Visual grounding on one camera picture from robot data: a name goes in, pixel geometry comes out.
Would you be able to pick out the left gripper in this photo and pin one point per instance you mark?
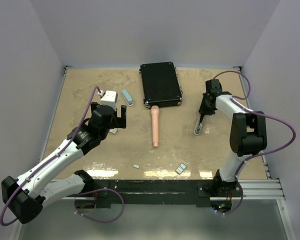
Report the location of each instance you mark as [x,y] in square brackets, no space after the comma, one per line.
[120,122]

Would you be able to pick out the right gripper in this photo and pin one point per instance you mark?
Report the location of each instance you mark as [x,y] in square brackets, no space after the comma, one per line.
[202,109]

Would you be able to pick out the light blue stapler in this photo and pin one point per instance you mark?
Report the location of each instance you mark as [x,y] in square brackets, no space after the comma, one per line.
[127,97]

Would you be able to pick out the grey stapler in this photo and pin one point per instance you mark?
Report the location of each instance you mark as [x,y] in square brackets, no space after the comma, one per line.
[198,125]

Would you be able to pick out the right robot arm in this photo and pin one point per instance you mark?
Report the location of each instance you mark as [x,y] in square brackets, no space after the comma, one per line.
[248,136]

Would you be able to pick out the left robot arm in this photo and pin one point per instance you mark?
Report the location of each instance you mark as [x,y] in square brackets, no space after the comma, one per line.
[27,195]

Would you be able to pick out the small white card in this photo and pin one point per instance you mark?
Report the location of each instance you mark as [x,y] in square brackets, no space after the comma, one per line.
[114,130]

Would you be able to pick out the pink toy microphone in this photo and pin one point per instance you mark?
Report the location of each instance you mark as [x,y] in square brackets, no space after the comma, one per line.
[155,125]

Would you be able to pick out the black hard case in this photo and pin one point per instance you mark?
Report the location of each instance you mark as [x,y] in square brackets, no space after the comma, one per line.
[160,85]

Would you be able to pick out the staple strips near front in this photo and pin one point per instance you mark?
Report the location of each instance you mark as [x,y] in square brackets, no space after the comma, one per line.
[181,168]

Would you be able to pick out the black base bar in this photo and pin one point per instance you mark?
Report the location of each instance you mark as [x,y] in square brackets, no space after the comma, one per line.
[155,190]

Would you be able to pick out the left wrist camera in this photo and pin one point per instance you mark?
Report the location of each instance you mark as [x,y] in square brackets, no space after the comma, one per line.
[110,99]

